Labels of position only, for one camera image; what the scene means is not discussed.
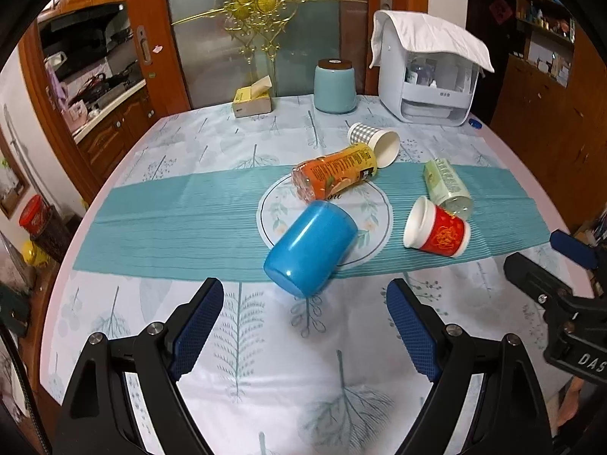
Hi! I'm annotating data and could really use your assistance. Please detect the red and white paper cup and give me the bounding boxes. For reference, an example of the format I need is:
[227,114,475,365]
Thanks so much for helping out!
[402,196,471,258]

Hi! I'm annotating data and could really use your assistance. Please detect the grey checked paper cup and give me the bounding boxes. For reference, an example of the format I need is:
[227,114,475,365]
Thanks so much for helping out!
[348,122,400,168]

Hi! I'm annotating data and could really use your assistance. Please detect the blue plastic cup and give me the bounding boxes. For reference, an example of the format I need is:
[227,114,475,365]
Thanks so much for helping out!
[263,200,358,298]

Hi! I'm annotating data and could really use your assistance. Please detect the green drink bottle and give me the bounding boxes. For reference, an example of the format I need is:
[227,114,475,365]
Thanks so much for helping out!
[424,158,473,221]

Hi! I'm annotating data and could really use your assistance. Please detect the dark wooden shelf unit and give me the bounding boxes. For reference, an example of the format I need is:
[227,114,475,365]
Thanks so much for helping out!
[466,0,606,231]

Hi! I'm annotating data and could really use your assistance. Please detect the blue bottle cap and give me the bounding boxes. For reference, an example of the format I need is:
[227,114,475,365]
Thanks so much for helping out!
[468,118,483,129]

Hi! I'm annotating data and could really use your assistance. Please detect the red container with lid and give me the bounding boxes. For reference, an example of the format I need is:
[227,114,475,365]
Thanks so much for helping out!
[19,194,50,236]

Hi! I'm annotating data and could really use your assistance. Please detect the teal table runner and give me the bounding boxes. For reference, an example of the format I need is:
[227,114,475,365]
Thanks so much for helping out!
[74,162,549,282]

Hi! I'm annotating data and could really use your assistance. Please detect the white countertop appliance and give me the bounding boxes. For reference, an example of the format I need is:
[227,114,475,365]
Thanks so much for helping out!
[377,23,487,126]

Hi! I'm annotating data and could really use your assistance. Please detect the orange drink bottle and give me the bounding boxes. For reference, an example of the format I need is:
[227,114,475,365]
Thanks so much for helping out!
[291,143,379,203]

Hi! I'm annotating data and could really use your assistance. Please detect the white cloth on appliance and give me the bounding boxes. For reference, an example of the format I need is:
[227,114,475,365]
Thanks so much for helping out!
[368,9,495,73]

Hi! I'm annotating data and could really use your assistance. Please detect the teal canister brown lid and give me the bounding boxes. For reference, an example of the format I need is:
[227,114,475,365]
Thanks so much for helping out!
[314,59,357,114]

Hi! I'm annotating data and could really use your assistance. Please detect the yellow tissue box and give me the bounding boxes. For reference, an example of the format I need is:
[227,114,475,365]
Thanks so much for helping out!
[231,75,273,118]

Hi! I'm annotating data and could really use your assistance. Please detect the wooden kitchen cabinet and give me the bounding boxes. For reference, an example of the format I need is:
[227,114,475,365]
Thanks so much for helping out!
[17,0,190,202]

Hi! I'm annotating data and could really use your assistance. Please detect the gold door ornament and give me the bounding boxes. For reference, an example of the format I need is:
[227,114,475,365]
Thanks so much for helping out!
[168,0,368,78]

